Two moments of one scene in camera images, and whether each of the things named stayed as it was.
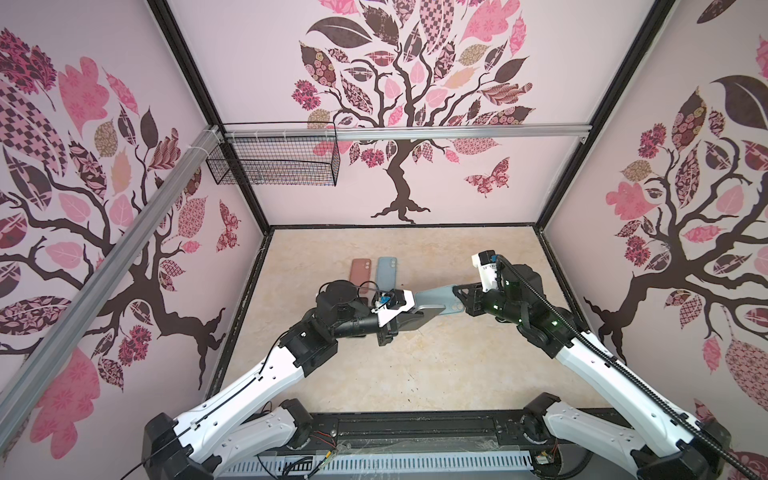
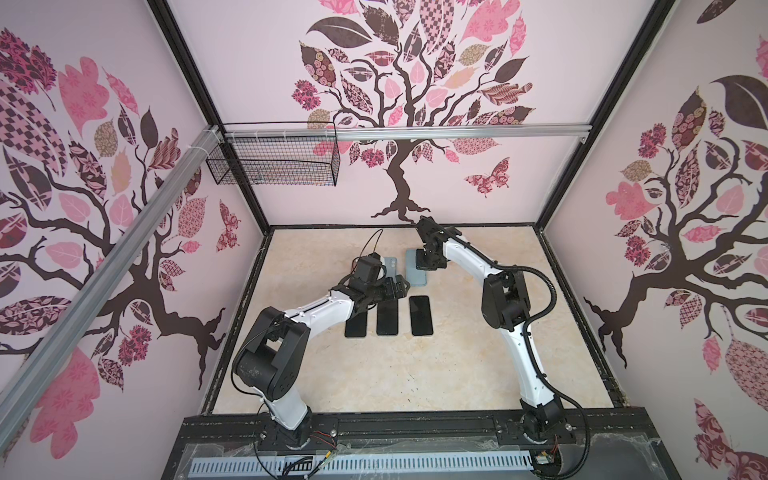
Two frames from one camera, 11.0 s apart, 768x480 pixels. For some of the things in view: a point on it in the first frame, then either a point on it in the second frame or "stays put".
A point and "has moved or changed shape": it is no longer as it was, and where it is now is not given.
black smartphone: [418, 318] has moved or changed shape
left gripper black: [387, 332] to [400, 290]
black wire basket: [279, 153] stays put
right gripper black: [473, 296] to [421, 265]
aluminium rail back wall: [405, 132] stays put
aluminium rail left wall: [26, 384] stays put
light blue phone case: [441, 297] to [415, 276]
